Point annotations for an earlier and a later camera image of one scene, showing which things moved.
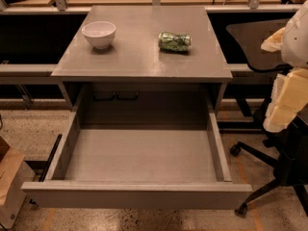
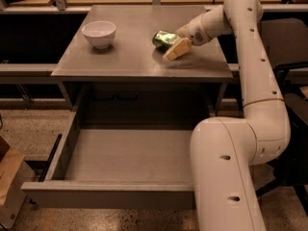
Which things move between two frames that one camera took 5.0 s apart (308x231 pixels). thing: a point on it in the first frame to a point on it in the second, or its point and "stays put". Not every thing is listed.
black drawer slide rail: [50, 157] stays put
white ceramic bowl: [101, 34] stays put
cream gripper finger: [274, 43] to [194, 31]
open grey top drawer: [138, 166] stays put
